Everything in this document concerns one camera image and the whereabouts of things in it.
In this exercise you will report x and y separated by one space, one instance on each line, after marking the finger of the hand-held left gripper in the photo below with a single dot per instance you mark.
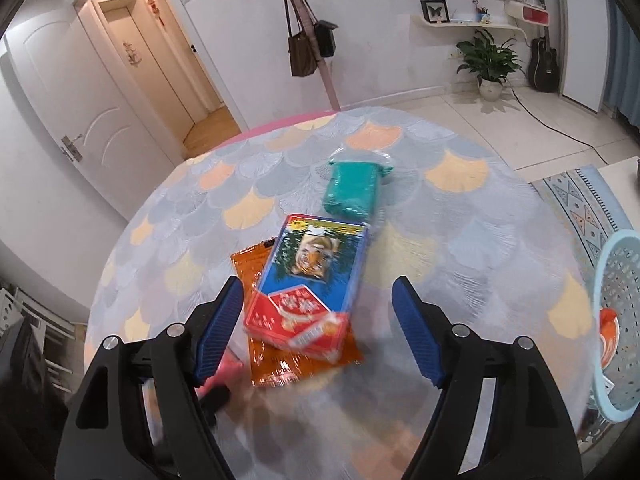
216 402

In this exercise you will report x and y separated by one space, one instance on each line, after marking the orange snack packet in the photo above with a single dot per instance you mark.
280 365

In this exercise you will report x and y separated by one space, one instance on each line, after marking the black acoustic guitar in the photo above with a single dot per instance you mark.
544 62

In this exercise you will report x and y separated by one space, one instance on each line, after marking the black shoulder bag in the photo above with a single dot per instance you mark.
325 39

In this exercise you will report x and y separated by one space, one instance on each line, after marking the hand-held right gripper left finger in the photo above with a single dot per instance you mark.
220 330

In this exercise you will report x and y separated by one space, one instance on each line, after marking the red and white wall box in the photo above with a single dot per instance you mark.
527 12

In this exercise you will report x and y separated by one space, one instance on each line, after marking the pink under cloth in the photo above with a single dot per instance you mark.
290 120

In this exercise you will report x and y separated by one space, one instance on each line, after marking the blue curtain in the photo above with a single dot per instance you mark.
622 70

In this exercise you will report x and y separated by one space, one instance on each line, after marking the white slatted rack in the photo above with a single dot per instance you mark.
35 325

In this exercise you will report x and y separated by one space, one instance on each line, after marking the potted green plant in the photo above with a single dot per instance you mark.
487 60

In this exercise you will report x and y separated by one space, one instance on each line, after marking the red hanging ornament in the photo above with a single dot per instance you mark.
155 5

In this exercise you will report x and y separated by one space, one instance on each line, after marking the white curved lower shelf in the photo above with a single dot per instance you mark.
470 24

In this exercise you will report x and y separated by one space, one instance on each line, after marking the brown tote bag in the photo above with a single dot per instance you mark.
302 50

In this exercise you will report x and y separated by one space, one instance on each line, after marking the blue and red tiger box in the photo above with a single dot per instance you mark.
310 280

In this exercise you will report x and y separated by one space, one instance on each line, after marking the scallop pattern tablecloth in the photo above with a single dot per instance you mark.
450 240

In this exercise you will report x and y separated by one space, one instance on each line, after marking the pink coat rack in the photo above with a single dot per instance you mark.
320 75

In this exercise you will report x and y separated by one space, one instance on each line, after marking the white coffee table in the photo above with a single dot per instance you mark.
620 190

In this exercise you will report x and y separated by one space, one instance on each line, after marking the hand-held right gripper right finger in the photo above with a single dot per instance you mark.
415 330

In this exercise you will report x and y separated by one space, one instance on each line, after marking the beige hallway door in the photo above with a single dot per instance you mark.
145 60

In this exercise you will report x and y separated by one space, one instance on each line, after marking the white room door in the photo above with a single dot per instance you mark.
85 110

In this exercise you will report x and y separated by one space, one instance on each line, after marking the pink printed plastic bag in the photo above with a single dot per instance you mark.
227 372

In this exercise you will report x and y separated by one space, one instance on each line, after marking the small pen holder figurine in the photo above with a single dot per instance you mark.
481 12

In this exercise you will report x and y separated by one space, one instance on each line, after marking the green packet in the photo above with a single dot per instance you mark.
352 187

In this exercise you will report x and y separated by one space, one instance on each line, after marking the light blue plastic basket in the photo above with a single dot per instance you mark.
620 270

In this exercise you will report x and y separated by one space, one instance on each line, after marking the butterfly picture frame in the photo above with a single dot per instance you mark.
435 12

